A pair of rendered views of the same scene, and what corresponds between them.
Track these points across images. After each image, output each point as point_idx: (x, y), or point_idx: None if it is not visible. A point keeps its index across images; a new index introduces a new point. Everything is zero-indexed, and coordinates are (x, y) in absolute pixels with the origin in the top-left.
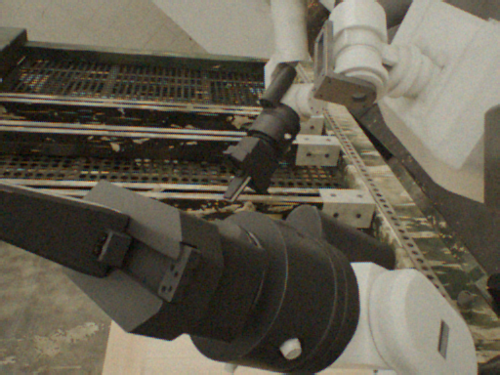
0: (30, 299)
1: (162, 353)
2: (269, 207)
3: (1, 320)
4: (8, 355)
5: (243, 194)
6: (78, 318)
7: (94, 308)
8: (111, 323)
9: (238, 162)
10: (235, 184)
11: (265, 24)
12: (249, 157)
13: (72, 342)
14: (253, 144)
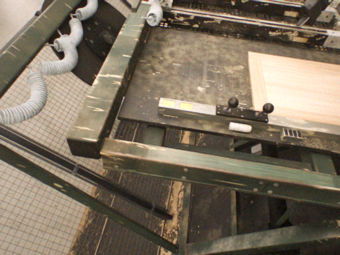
0: (218, 55)
1: (269, 77)
2: (303, 34)
3: (211, 60)
4: (217, 70)
5: (293, 28)
6: (236, 64)
7: (240, 61)
8: (250, 66)
9: (307, 10)
10: (302, 19)
11: None
12: (312, 8)
13: (236, 70)
14: (315, 2)
